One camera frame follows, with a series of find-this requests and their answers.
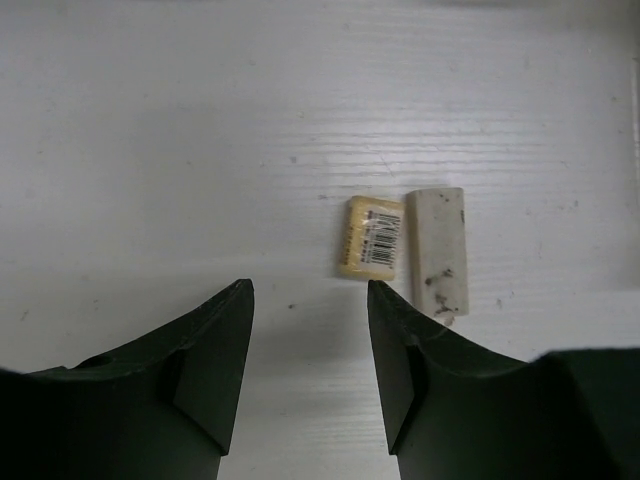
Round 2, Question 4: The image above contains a small beige eraser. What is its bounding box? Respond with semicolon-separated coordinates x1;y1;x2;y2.
337;195;405;281

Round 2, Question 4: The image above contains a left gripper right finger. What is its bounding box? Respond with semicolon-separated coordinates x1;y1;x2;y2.
367;281;639;479

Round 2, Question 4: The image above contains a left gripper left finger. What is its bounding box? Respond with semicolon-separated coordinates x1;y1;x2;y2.
1;279;254;479

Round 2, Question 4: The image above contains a small white eraser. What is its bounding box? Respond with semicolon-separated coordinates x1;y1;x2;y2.
406;187;469;325

